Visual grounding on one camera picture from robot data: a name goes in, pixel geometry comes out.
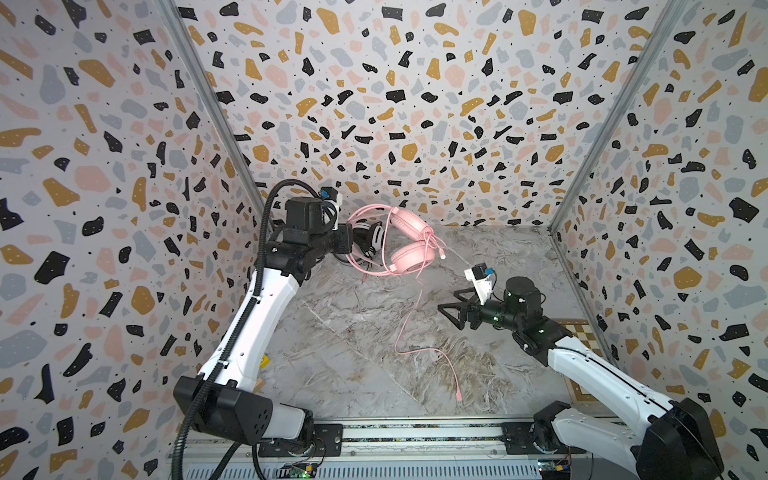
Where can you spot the corner aluminium post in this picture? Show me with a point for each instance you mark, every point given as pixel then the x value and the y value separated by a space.
pixel 188 54
pixel 669 16

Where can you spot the white black headphones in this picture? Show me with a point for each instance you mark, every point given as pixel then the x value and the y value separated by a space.
pixel 368 239

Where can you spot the left corner aluminium post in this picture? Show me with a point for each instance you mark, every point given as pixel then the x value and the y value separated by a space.
pixel 188 54

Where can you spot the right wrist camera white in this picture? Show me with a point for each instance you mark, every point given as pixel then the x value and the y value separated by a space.
pixel 483 280

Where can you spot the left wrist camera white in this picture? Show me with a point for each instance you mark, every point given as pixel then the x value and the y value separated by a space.
pixel 332 195

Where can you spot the pink headphones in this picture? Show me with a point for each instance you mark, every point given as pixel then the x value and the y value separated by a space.
pixel 410 244

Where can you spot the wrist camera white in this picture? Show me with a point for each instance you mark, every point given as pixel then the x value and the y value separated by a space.
pixel 332 195
pixel 483 280

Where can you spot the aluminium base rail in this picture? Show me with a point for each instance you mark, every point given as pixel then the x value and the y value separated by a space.
pixel 422 448

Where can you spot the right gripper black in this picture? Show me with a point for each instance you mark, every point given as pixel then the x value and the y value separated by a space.
pixel 474 311

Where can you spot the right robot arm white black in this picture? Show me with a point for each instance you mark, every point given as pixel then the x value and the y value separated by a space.
pixel 656 437

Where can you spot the right corner aluminium post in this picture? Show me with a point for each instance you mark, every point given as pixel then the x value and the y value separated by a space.
pixel 669 16

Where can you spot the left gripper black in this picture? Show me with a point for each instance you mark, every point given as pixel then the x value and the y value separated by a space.
pixel 345 231

